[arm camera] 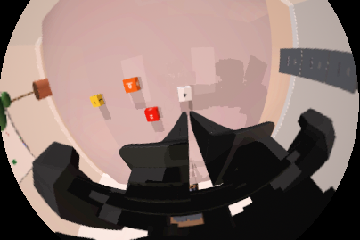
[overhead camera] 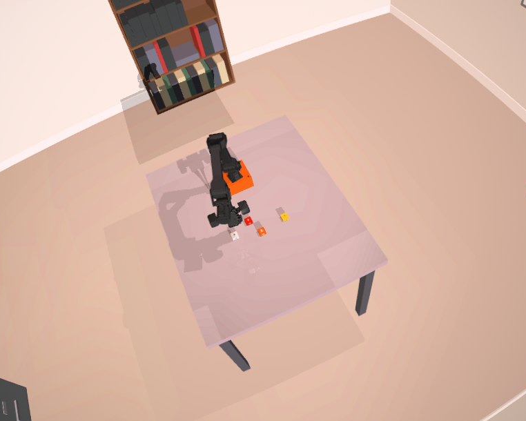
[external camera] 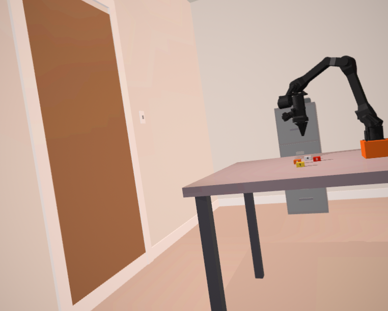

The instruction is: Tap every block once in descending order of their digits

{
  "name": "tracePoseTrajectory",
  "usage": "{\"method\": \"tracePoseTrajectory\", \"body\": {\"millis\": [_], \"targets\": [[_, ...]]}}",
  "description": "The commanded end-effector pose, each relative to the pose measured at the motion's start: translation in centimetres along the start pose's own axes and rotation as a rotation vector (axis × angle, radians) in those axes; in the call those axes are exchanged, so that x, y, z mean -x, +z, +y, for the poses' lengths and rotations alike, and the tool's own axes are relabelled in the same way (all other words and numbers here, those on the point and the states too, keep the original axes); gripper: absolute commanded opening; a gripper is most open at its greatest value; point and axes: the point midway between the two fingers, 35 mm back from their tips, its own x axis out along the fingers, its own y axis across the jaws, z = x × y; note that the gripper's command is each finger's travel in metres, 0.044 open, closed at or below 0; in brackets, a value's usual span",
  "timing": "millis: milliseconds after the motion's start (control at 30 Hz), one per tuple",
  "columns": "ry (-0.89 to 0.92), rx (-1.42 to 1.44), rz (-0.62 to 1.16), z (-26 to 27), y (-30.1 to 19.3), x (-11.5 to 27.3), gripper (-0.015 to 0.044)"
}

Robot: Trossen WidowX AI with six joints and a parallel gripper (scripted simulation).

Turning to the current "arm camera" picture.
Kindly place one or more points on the yellow block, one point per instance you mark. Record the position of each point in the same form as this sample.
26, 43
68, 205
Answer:
97, 100

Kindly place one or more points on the white block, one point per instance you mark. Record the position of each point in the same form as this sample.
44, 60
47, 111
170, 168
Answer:
184, 93

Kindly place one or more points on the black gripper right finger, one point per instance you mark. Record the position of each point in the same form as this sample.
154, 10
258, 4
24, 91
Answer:
218, 144

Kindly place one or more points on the red block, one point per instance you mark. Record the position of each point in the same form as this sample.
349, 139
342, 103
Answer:
152, 114

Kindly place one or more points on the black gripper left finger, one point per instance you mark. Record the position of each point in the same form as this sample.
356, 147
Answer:
170, 152

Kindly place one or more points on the orange block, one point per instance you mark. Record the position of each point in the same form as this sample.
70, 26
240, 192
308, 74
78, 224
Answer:
131, 84

